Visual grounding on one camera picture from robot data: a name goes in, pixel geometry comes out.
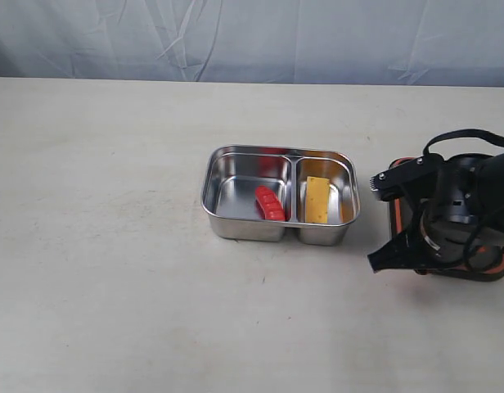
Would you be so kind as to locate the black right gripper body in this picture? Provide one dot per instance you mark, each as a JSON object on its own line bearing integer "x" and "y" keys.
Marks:
{"x": 424, "y": 217}

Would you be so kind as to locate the dark transparent box lid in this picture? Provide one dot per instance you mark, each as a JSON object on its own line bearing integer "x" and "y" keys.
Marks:
{"x": 493, "y": 262}

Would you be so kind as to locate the yellow toy cheese slice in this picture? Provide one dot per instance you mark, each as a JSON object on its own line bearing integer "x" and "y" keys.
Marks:
{"x": 316, "y": 200}

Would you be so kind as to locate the red toy sausage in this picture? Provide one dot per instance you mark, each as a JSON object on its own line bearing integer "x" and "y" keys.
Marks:
{"x": 269, "y": 205}

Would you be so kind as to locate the stainless steel lunch box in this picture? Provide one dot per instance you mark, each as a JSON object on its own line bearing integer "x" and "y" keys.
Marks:
{"x": 235, "y": 171}

